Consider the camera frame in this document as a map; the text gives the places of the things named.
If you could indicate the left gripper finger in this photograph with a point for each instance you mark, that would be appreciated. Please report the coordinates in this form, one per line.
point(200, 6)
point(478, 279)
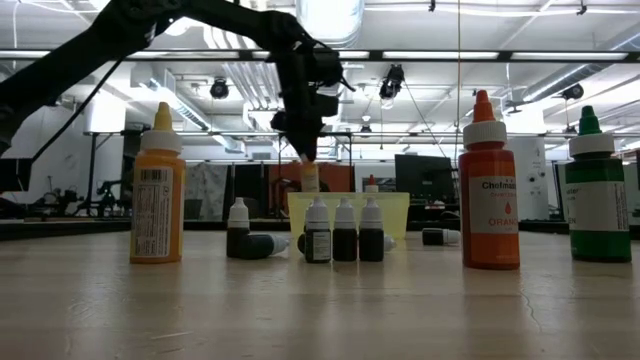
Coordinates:
point(312, 142)
point(298, 142)

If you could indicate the large yellow food colouring bottle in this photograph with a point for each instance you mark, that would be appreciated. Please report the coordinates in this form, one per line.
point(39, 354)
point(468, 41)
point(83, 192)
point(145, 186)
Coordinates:
point(310, 181)
point(157, 210)

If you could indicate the yellow translucent plastic bin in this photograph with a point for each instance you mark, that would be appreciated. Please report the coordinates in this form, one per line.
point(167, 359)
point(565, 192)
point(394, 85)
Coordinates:
point(400, 215)

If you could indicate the large orange food colouring bottle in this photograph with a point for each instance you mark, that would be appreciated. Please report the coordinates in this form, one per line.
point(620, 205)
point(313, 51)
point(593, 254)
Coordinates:
point(480, 160)

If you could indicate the large green food colouring bottle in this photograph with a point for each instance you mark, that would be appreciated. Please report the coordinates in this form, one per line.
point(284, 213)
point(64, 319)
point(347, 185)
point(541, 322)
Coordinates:
point(595, 240)

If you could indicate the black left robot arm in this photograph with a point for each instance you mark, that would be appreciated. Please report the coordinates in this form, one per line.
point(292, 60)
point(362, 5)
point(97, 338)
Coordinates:
point(75, 65)

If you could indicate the orange partition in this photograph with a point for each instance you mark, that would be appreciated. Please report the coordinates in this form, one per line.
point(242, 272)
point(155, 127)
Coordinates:
point(345, 172)

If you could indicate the black ceiling spotlight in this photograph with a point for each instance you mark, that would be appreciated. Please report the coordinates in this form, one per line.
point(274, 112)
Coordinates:
point(219, 89)
point(392, 82)
point(572, 91)

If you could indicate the grey patterned curtain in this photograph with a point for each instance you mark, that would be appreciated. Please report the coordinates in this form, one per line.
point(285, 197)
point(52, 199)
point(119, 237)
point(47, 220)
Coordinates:
point(205, 185)

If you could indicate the small labelled dropper bottle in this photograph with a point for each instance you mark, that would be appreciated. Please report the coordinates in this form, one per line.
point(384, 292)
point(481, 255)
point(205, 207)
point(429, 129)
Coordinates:
point(318, 245)

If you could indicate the large black monitor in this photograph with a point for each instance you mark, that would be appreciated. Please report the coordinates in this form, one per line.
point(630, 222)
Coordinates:
point(424, 175)

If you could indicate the small blue dropper bottle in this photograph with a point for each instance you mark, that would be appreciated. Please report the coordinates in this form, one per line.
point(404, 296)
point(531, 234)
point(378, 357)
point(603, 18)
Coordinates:
point(389, 243)

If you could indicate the white round column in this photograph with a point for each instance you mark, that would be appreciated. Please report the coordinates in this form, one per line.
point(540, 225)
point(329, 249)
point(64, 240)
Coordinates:
point(535, 175)

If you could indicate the black rig bar with lights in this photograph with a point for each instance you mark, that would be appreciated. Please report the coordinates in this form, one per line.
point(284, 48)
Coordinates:
point(550, 55)

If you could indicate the small black monitor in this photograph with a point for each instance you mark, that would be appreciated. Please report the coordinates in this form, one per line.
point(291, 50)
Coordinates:
point(15, 175)

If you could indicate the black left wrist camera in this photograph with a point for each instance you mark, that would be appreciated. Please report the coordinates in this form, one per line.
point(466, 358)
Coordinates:
point(327, 65)

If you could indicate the silver round ceiling duct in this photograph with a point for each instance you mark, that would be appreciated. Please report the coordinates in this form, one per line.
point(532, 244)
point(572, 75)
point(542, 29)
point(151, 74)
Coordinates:
point(345, 20)

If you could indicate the distant black workstation frame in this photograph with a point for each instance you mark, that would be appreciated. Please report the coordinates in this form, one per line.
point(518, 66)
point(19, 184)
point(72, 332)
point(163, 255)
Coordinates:
point(93, 175)

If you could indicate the black aluminium table frame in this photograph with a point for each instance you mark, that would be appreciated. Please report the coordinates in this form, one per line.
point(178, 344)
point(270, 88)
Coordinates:
point(75, 229)

